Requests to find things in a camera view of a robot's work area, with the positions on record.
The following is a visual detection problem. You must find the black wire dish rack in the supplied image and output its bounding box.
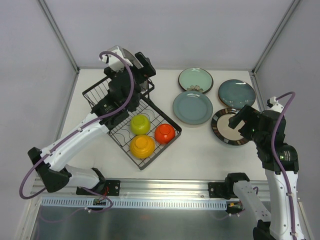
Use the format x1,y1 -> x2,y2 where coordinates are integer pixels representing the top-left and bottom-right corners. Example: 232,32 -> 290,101
82,74 -> 183,172

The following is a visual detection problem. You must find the grey blue plate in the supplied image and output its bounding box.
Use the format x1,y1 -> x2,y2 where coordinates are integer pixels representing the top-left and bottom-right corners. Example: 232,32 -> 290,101
172,91 -> 214,125

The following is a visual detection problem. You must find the orange bowl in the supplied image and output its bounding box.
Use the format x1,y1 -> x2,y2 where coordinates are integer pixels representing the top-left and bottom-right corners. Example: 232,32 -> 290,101
154,123 -> 176,145

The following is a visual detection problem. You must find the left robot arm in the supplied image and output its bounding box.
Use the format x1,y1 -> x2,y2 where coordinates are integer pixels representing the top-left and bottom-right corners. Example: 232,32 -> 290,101
27,50 -> 156,195

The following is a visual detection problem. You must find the dark blue speckled plate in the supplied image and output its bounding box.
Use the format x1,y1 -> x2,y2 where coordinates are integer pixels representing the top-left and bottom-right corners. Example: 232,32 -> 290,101
218,79 -> 256,110

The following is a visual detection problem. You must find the aluminium frame post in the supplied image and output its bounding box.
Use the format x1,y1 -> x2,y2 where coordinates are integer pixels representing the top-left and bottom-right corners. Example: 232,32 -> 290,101
36,0 -> 80,73
251,0 -> 302,76

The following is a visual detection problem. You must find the yellow ribbed bowl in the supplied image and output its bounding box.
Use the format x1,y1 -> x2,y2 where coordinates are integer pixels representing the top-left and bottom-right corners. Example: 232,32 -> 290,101
129,134 -> 156,159

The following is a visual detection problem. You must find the green bowl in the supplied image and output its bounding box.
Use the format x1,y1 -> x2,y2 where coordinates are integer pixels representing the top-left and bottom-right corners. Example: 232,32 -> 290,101
130,114 -> 151,135

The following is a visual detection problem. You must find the right aluminium frame post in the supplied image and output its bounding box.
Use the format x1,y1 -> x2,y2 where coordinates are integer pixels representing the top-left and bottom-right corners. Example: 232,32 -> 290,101
251,0 -> 302,76

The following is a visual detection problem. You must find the black striped cream plate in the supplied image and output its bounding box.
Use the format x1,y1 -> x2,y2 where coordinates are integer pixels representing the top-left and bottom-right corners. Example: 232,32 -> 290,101
211,108 -> 249,146

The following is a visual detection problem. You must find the mint green flower plate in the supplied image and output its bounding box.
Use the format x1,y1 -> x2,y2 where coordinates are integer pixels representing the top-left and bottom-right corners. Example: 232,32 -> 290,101
178,67 -> 214,94

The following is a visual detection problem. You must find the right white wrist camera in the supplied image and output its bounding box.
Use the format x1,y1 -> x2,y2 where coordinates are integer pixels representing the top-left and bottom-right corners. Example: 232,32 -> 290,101
266,96 -> 284,113

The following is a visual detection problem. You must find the aluminium mounting rail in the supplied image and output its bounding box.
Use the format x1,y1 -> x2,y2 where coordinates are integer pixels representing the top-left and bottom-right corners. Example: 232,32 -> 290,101
30,177 -> 270,202

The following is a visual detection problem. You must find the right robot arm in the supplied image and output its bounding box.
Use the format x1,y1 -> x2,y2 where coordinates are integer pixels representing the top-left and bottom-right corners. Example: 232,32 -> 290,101
224,105 -> 305,240

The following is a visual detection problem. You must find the left aluminium frame post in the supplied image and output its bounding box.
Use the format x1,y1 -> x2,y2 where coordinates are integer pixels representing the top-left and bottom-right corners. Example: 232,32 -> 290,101
36,0 -> 80,73

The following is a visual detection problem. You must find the white slotted cable duct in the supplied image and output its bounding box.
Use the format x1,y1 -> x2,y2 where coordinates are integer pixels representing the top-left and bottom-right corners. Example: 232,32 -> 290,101
41,197 -> 228,211

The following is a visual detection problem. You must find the grey deer plate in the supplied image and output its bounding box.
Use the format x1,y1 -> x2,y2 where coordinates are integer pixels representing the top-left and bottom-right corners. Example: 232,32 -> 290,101
119,46 -> 148,92

